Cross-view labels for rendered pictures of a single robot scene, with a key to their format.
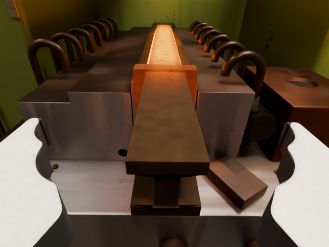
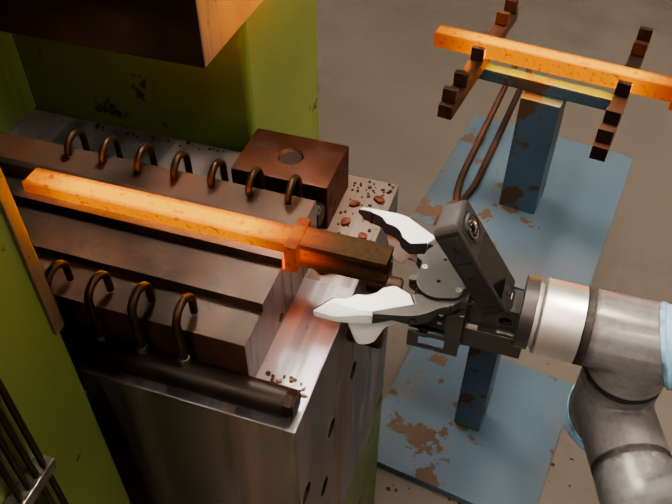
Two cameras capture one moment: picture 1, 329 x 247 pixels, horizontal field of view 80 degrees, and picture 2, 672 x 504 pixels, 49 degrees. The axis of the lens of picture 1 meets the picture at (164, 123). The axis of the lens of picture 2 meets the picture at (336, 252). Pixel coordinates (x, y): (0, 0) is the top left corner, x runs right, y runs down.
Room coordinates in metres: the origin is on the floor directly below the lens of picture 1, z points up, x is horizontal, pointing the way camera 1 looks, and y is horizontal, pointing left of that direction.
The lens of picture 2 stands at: (-0.07, 0.50, 1.53)
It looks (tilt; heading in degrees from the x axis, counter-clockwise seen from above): 45 degrees down; 289
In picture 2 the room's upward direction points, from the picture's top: straight up
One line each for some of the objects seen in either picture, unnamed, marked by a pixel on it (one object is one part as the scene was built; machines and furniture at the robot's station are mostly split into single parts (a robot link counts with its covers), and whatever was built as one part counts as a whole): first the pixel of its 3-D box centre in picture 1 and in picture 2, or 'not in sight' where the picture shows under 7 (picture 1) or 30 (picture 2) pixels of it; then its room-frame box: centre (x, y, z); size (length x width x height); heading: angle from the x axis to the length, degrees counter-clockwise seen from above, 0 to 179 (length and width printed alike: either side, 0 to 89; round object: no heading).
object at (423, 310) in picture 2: not in sight; (413, 301); (0.01, 0.03, 1.00); 0.09 x 0.05 x 0.02; 37
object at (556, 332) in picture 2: not in sight; (555, 316); (-0.12, -0.01, 0.98); 0.08 x 0.05 x 0.08; 91
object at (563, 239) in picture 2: not in sight; (520, 203); (-0.05, -0.51, 0.69); 0.40 x 0.30 x 0.02; 83
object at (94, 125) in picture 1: (150, 61); (105, 242); (0.36, 0.03, 0.96); 0.42 x 0.20 x 0.09; 1
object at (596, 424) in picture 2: not in sight; (614, 414); (-0.20, 0.01, 0.88); 0.11 x 0.08 x 0.11; 109
